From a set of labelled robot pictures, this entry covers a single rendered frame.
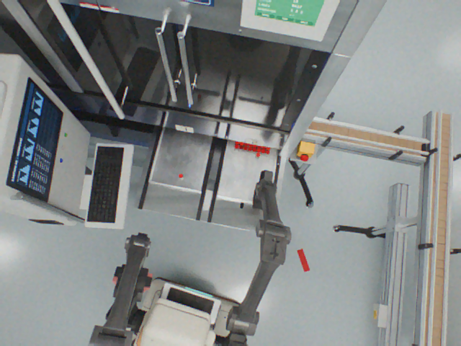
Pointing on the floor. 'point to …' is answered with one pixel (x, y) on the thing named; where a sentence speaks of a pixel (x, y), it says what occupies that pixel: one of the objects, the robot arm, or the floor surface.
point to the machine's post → (333, 69)
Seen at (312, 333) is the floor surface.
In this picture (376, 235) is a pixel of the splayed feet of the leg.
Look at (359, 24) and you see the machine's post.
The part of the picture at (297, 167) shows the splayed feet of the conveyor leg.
